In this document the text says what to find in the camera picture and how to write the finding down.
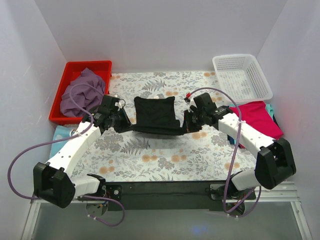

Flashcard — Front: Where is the black t shirt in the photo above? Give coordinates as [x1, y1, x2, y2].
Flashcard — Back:
[132, 96, 185, 136]

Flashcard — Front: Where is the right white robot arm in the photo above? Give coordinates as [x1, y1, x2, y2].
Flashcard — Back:
[183, 92, 297, 199]

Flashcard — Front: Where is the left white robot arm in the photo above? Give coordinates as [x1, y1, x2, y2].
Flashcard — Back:
[33, 95, 132, 208]

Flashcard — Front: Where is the purple crumpled t shirt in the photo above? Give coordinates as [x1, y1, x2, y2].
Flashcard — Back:
[60, 68, 106, 118]

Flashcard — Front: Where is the floral patterned table mat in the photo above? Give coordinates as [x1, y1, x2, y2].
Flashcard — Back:
[72, 71, 256, 182]

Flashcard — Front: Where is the red plastic bin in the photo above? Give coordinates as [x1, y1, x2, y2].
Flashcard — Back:
[49, 60, 112, 125]

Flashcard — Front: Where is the light blue dotted cloth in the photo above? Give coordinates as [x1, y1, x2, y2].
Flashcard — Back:
[49, 125, 78, 158]

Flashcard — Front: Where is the white perforated plastic basket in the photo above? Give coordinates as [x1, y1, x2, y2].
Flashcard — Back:
[212, 54, 273, 104]

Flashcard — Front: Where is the magenta folded t shirt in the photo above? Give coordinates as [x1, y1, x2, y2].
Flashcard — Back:
[238, 101, 284, 140]

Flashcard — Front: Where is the teal folded t shirt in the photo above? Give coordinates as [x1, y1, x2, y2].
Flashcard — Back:
[265, 103, 274, 120]

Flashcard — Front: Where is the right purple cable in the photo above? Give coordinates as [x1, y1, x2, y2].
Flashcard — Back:
[184, 87, 262, 219]

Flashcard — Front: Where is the purple cable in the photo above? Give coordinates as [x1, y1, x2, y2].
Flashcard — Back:
[7, 83, 126, 227]
[184, 87, 262, 219]

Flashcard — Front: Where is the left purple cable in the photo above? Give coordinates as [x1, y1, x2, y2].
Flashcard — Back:
[7, 83, 126, 227]

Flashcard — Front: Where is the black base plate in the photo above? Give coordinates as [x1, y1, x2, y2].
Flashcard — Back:
[76, 181, 257, 211]

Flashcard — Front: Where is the aluminium mounting rail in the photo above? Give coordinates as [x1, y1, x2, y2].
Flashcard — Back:
[34, 177, 299, 208]

